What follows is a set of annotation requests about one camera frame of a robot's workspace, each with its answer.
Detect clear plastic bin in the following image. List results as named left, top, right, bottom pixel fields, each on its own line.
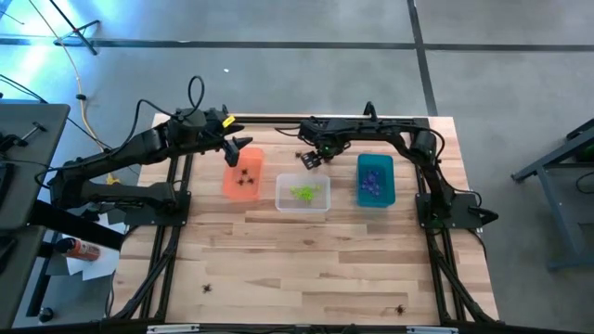
left=275, top=173, right=332, bottom=213

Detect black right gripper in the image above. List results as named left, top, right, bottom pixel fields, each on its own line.
left=298, top=118, right=355, bottom=171

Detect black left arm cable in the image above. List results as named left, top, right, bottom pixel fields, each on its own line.
left=34, top=75, right=206, bottom=186

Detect black tripod stand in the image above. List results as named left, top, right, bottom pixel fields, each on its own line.
left=48, top=0, right=101, bottom=57

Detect black floor cable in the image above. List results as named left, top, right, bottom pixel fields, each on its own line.
left=0, top=73, right=145, bottom=180

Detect silver metal bracket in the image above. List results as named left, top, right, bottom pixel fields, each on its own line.
left=406, top=326, right=459, bottom=334
left=146, top=324, right=201, bottom=334

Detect black aluminium table frame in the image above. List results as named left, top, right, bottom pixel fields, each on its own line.
left=109, top=114, right=500, bottom=334

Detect teal plastic bin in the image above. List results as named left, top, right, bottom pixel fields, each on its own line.
left=355, top=153, right=396, bottom=209

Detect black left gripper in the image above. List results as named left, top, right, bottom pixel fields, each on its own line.
left=206, top=109, right=254, bottom=168

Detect black clamp tool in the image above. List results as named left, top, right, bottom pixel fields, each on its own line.
left=0, top=121, right=48, bottom=152

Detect orange plastic bin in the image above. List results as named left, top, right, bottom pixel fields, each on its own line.
left=221, top=147, right=265, bottom=202

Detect grey metal table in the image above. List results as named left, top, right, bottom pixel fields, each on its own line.
left=510, top=118, right=594, bottom=271

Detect black metal beam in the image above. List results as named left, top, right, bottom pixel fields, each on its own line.
left=25, top=199, right=127, bottom=319

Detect yellow floor cable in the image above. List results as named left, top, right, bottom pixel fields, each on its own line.
left=26, top=0, right=121, bottom=186

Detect grey side table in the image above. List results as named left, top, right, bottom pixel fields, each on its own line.
left=0, top=102, right=71, bottom=328

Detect white paper sheets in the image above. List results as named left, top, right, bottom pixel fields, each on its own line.
left=64, top=211, right=127, bottom=282

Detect orange spray can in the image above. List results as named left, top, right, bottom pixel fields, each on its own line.
left=54, top=237, right=102, bottom=263

